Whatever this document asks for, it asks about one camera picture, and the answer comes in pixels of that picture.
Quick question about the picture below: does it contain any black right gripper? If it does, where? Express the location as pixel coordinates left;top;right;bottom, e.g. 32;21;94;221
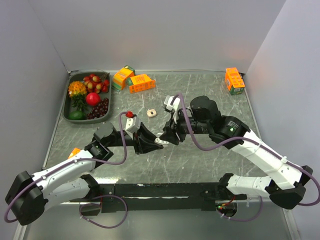
159;108;211;146

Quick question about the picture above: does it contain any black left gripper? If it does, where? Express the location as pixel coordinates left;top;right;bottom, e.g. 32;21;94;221
106;121;163;155

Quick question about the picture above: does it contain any white earbud charging case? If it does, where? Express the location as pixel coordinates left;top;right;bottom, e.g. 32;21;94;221
154;132;170;146

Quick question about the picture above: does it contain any beige earbud charging case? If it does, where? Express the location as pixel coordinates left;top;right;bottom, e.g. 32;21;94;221
146;108;157;118

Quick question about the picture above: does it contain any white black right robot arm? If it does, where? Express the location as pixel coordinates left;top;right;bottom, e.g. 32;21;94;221
160;95;313;210

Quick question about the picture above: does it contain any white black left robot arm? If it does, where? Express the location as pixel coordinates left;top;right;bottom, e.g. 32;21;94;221
4;118;168;226

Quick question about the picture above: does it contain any dark red grape bunch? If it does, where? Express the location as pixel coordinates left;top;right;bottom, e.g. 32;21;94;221
86;97;109;120

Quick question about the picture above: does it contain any orange carton lying back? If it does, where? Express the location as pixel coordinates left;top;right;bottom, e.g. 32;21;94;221
126;74;156;94

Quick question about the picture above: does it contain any orange green carton upright back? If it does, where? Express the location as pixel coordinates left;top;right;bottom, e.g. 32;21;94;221
111;65;136;92

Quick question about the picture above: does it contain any red apple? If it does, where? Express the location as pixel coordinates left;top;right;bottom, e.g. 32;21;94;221
85;92;101;107

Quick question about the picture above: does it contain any dark green fruit tray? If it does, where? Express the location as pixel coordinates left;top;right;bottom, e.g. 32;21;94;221
62;71;112;125

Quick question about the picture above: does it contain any orange green carton near left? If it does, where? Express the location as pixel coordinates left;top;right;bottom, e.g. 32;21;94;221
68;147;81;159

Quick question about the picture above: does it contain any green avocado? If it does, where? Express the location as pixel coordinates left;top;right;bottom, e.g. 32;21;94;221
68;110;86;121

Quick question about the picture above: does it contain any orange green carton right corner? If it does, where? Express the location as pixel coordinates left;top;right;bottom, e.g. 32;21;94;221
224;67;245;95

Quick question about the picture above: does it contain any orange spiky fruit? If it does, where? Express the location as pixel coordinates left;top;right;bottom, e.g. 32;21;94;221
68;81;87;99

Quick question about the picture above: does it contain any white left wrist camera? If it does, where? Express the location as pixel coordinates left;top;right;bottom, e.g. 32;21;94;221
124;111;141;134

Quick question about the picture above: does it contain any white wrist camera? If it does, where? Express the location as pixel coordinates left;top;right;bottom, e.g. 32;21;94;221
124;111;141;134
163;95;181;124

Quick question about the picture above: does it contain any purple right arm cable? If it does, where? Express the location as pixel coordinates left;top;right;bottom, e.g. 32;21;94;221
169;93;320;222

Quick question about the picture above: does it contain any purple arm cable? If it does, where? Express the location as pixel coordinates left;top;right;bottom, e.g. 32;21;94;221
169;93;320;222
3;111;128;230

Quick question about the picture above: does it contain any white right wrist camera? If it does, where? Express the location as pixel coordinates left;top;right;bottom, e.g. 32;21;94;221
163;95;181;124

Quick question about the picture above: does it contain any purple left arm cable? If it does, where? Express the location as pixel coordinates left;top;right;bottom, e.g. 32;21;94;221
3;111;128;230

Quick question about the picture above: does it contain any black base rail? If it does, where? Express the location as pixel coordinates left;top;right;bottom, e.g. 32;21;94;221
95;182;247;213

